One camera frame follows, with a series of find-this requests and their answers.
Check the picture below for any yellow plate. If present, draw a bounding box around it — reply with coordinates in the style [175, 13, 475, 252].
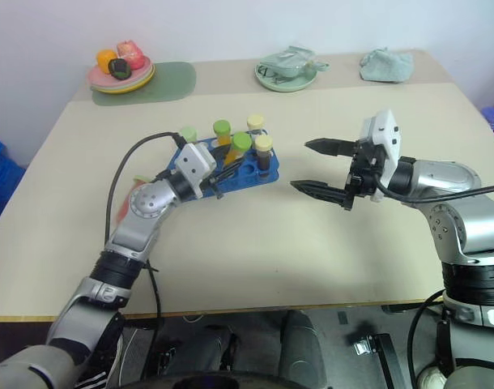
[91, 72, 155, 96]

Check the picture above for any yellow tube with green cap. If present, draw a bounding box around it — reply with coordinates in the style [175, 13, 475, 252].
[212, 118, 232, 147]

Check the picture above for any pale green towel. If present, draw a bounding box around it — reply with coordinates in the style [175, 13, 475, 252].
[359, 47, 415, 84]

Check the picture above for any blue plastic crate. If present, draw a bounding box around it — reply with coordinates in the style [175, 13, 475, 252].
[0, 136, 28, 241]

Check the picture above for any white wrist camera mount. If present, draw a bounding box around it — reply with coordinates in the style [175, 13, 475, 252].
[359, 108, 404, 203]
[174, 142, 216, 199]

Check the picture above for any grey trouser leg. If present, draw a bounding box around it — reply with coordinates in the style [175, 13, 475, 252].
[164, 323, 236, 378]

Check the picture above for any red tube with green cap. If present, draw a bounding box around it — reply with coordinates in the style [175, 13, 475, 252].
[116, 174, 151, 222]

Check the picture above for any pink plate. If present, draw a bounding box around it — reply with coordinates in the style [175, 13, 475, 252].
[88, 55, 155, 88]

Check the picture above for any grey rounded shape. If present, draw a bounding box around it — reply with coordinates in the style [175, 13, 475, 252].
[278, 309, 326, 378]

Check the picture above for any pale green plate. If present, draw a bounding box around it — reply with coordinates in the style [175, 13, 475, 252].
[253, 60, 318, 92]

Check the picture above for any dark toy food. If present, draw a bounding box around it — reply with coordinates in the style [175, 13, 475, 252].
[108, 58, 134, 80]

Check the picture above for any blue test tube rack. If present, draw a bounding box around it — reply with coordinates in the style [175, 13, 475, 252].
[168, 129, 281, 200]

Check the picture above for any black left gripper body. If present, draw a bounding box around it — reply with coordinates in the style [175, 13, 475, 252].
[201, 173, 227, 201]

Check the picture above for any green table mat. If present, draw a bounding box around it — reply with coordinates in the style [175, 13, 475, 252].
[90, 60, 198, 108]

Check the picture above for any white round object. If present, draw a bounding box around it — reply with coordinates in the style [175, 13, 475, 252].
[416, 363, 449, 389]

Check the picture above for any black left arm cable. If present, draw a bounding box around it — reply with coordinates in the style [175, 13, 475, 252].
[104, 131, 190, 321]

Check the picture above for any pink toy cake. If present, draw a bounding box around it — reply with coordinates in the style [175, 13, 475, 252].
[116, 39, 145, 71]

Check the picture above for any orange tube with green cap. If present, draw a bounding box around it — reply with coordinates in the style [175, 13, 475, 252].
[222, 132, 252, 167]

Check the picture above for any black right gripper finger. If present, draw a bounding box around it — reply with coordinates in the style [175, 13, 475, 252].
[303, 137, 358, 159]
[288, 179, 351, 207]

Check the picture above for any black metal bracket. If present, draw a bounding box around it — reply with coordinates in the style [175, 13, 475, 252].
[347, 322, 408, 389]

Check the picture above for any black sneaker with white stripes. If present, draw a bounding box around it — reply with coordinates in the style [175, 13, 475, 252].
[74, 335, 125, 389]

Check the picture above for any dark tube with cream cap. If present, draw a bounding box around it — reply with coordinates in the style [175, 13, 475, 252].
[254, 135, 275, 173]

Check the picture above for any orange toy fruit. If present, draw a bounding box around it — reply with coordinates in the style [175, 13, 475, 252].
[96, 49, 119, 75]

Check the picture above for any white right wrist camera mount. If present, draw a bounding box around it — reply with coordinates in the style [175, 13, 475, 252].
[359, 108, 404, 203]

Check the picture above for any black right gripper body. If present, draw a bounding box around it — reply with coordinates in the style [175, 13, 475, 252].
[343, 139, 388, 212]

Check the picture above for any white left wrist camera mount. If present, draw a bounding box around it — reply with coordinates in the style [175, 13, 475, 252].
[174, 142, 216, 199]

